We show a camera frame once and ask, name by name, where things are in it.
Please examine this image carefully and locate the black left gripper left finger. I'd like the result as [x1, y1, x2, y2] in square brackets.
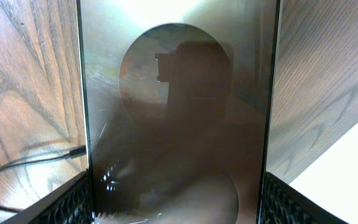
[2, 171, 94, 224]

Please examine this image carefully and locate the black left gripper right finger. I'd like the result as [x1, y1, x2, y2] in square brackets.
[257, 172, 346, 224]

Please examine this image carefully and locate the black USB charging cable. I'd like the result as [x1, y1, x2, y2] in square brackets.
[0, 144, 87, 214]

